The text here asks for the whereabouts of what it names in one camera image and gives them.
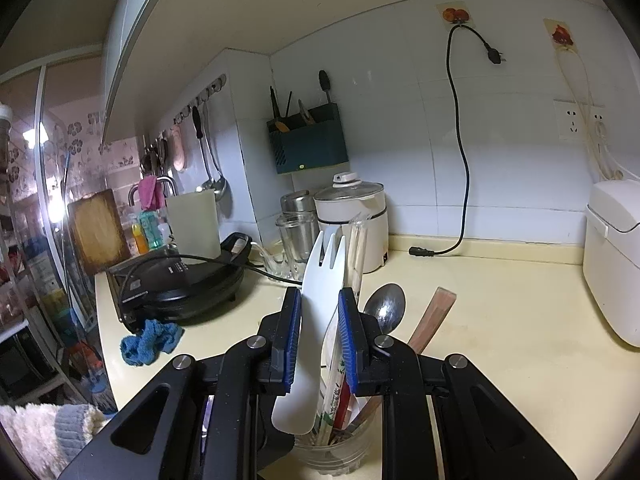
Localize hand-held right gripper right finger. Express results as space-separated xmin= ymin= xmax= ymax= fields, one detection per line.
xmin=337 ymin=287 xmax=578 ymax=480

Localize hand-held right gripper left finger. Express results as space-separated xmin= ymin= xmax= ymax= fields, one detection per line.
xmin=60 ymin=286 xmax=303 ymax=480

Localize red plastic spoon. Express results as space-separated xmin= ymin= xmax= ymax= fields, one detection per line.
xmin=334 ymin=384 xmax=352 ymax=430

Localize white plastic fork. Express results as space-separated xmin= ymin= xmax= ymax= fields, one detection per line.
xmin=271 ymin=230 xmax=347 ymax=436

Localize brown wooden chopsticks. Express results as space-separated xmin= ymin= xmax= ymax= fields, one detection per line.
xmin=345 ymin=287 xmax=457 ymax=432

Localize chopsticks with green print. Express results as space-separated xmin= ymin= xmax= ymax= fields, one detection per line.
xmin=311 ymin=211 xmax=372 ymax=447

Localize clear ribbed glass cup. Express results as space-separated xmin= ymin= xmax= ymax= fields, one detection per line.
xmin=292 ymin=394 xmax=374 ymax=474

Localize person's left forearm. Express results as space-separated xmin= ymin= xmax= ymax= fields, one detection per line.
xmin=0 ymin=402 xmax=109 ymax=480

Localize glass blender jar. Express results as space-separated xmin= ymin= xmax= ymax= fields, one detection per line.
xmin=274 ymin=190 xmax=322 ymax=282

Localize white electric pot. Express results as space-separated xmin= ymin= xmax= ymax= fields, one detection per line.
xmin=313 ymin=172 xmax=390 ymax=274

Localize blue cloth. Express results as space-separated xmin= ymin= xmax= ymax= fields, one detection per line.
xmin=119 ymin=317 xmax=185 ymax=367

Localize cream plastic cutting board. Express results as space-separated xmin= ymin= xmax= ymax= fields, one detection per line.
xmin=164 ymin=190 xmax=222 ymax=259

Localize green bottle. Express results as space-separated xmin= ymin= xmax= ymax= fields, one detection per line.
xmin=139 ymin=209 xmax=165 ymax=250

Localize hanging metal ladles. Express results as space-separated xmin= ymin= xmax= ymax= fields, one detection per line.
xmin=191 ymin=102 xmax=229 ymax=202

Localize dark green utensil holder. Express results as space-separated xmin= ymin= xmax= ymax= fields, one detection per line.
xmin=265 ymin=102 xmax=349 ymax=175

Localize pink cloth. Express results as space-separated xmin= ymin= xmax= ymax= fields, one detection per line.
xmin=137 ymin=175 xmax=168 ymax=211

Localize wooden cutting board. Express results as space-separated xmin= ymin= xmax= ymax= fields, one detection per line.
xmin=66 ymin=188 xmax=132 ymax=277

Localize white rice cooker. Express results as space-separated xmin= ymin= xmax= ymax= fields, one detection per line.
xmin=582 ymin=178 xmax=640 ymax=349

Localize black power cord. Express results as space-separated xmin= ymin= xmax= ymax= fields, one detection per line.
xmin=408 ymin=23 xmax=507 ymax=259

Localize wall hook rail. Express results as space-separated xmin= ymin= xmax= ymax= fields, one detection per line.
xmin=172 ymin=73 xmax=229 ymax=124

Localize white wall socket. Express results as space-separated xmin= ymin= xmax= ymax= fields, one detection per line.
xmin=552 ymin=99 xmax=609 ymax=142

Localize white power cable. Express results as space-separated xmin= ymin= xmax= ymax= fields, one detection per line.
xmin=562 ymin=47 xmax=624 ymax=182

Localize fruit sticker wall hook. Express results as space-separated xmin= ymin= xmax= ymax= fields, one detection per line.
xmin=543 ymin=18 xmax=581 ymax=54
xmin=435 ymin=2 xmax=474 ymax=27

